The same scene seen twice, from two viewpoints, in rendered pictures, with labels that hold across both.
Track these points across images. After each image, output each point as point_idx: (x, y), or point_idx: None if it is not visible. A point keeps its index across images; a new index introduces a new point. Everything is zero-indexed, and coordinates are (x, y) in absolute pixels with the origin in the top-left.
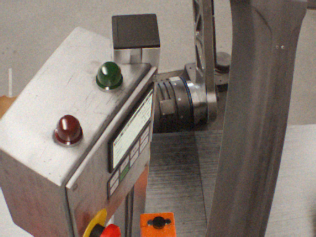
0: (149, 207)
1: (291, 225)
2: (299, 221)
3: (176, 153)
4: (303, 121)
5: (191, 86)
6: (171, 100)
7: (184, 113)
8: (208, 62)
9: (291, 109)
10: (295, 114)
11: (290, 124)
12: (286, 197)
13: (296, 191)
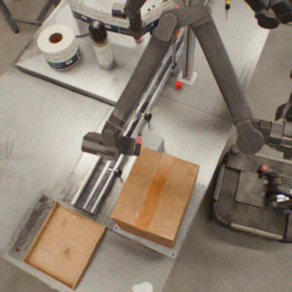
0: (208, 94)
1: (173, 134)
2: (173, 138)
3: (227, 113)
4: (259, 291)
5: (284, 197)
6: (279, 182)
7: (272, 188)
8: (290, 201)
9: (269, 288)
10: (265, 288)
11: (259, 280)
12: (186, 139)
13: (186, 145)
